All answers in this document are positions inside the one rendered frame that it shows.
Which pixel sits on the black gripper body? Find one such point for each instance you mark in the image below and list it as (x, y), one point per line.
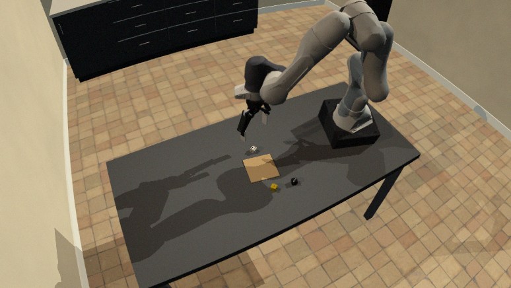
(252, 105)

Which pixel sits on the orange flat mat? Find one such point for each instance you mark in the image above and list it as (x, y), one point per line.
(260, 168)

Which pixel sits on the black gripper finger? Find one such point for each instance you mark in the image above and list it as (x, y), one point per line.
(265, 112)
(244, 121)

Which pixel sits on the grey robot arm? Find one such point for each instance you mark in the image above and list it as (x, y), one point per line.
(355, 17)

